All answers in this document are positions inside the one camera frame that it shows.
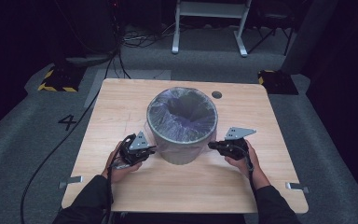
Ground person's right hand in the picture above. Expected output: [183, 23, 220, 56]
[224, 139, 263, 180]

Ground grey column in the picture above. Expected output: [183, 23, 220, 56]
[280, 0, 340, 76]

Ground purple plastic trash bag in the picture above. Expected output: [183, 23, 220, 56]
[143, 86, 220, 157]

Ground black yellow striped base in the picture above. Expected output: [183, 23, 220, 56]
[36, 64, 87, 93]
[257, 69, 299, 96]

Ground dark cabinet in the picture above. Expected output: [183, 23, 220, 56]
[54, 0, 120, 67]

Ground tangle of floor cables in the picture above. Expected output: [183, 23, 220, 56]
[120, 23, 175, 49]

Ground white metal desk frame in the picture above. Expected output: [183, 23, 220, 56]
[171, 0, 253, 58]

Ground black stand legs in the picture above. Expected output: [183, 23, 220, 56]
[247, 12, 295, 56]

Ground right hand-held gripper cable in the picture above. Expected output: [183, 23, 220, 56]
[241, 144, 258, 191]

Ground metal table bracket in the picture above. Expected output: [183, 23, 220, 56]
[284, 181, 310, 195]
[58, 175, 84, 189]

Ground person's left hand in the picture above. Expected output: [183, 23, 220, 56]
[101, 141, 145, 184]

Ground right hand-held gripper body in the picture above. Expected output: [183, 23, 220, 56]
[219, 126, 257, 161]

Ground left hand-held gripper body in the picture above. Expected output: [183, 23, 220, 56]
[117, 130, 157, 167]

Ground green plastic trash bin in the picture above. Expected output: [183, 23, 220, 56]
[145, 86, 219, 166]

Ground long black floor cable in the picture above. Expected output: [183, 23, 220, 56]
[20, 50, 123, 224]

